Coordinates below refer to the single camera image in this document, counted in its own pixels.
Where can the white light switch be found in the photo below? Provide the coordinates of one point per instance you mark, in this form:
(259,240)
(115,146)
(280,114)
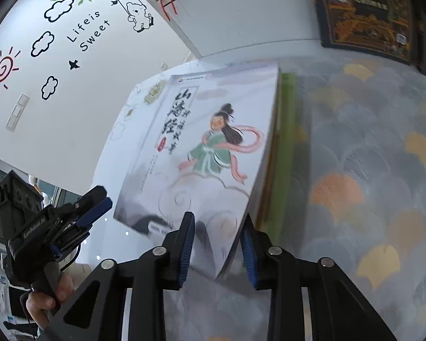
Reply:
(17,113)

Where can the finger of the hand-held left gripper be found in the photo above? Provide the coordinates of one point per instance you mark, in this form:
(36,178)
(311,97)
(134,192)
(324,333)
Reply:
(94,197)
(97,211)

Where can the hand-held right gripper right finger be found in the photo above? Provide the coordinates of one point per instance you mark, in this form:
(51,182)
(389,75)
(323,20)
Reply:
(248,255)

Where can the black star wall sticker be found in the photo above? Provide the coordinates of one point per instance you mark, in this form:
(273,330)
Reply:
(74,64)

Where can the red sun wall sticker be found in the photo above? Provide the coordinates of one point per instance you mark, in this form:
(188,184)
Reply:
(3,69)

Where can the ginkgo patterned rug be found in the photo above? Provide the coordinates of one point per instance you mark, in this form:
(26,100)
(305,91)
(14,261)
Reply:
(358,149)

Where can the black lettering wall sticker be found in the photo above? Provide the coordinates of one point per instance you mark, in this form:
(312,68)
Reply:
(88,32)

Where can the person's left hand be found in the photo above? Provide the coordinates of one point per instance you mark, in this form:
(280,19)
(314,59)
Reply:
(39,309)

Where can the black outline cloud sticker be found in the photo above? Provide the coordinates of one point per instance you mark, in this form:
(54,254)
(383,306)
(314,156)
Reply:
(49,87)
(42,44)
(58,9)

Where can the white book with green-robed woman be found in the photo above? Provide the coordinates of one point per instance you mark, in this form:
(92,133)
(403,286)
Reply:
(184,156)

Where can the tree and bear wall sticker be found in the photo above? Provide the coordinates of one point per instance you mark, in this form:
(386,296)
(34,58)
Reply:
(135,10)

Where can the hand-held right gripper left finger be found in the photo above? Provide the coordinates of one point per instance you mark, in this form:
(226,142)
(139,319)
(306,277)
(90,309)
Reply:
(184,248)

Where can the stack of thin books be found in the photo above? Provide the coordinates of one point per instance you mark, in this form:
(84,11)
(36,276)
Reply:
(288,149)

